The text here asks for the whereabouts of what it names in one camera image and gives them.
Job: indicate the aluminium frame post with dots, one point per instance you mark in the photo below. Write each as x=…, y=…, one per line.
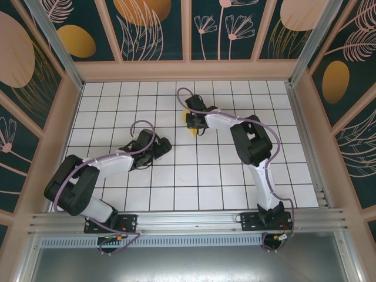
x=311, y=44
x=57, y=44

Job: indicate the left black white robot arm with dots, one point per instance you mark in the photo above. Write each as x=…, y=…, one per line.
x=76, y=188

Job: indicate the small circuit board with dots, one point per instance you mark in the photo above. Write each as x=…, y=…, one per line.
x=110, y=239
x=283, y=237

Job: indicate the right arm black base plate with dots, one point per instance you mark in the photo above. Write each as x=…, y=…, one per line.
x=249, y=223

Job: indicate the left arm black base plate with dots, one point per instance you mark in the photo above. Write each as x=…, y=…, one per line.
x=129, y=223

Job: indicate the long aluminium mounting rail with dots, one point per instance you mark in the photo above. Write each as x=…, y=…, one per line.
x=188, y=220

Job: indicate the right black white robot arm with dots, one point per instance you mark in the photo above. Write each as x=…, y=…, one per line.
x=252, y=141

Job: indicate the right small circuit board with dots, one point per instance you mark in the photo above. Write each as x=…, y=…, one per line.
x=283, y=237

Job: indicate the yellow cloth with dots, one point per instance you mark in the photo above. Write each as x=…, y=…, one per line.
x=194, y=132

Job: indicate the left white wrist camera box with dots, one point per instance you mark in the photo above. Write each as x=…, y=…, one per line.
x=136, y=136

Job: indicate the grey metal sheet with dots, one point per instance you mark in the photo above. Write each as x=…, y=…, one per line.
x=188, y=264

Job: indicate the aluminium side rail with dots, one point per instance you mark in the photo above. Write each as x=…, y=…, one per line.
x=299, y=117

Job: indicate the left small circuit board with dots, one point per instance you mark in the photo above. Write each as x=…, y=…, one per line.
x=110, y=239

